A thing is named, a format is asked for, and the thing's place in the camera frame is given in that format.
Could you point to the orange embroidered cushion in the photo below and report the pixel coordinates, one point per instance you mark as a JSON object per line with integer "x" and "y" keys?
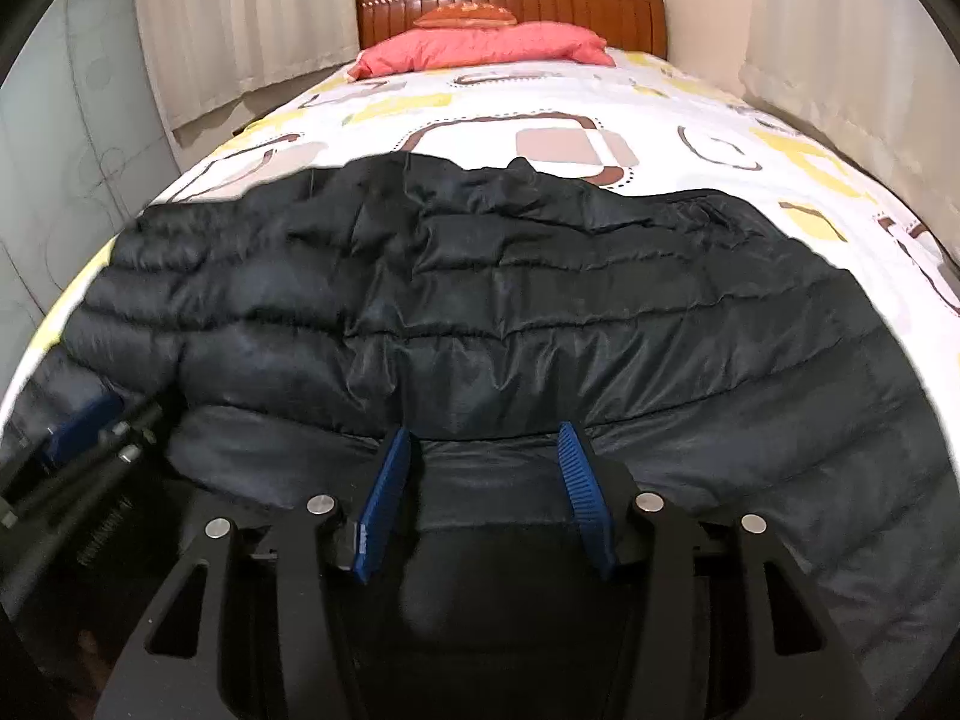
{"x": 465, "y": 15}

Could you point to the black puffer jacket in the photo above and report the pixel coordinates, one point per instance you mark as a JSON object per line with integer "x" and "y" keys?
{"x": 525, "y": 330}

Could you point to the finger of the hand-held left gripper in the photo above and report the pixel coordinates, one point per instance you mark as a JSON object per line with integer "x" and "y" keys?
{"x": 97, "y": 457}
{"x": 79, "y": 424}

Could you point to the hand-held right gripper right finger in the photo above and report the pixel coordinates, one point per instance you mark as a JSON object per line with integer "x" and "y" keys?
{"x": 583, "y": 491}

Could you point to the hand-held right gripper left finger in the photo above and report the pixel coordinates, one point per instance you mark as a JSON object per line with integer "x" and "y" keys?
{"x": 382, "y": 499}

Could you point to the cream pleated curtain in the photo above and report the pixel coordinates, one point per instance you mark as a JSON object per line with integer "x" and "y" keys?
{"x": 247, "y": 22}
{"x": 840, "y": 52}

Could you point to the patterned bed sheet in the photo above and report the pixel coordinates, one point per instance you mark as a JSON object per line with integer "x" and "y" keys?
{"x": 525, "y": 101}

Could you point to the red quilted pillow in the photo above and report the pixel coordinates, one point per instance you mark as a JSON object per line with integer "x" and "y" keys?
{"x": 480, "y": 49}

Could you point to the frosted glass wardrobe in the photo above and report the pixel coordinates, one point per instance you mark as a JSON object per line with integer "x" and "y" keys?
{"x": 67, "y": 150}

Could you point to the wooden bed headboard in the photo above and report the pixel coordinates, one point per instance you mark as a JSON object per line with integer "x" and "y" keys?
{"x": 525, "y": 4}

